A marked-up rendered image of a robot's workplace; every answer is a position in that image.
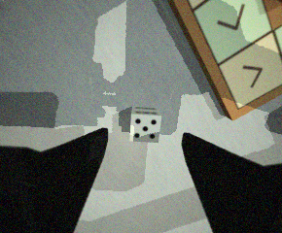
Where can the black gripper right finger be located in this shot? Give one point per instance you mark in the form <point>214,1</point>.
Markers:
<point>237,195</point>

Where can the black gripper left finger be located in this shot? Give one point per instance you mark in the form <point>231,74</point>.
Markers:
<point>52,186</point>

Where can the grey die with black pips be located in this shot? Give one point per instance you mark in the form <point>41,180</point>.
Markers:
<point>145,124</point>

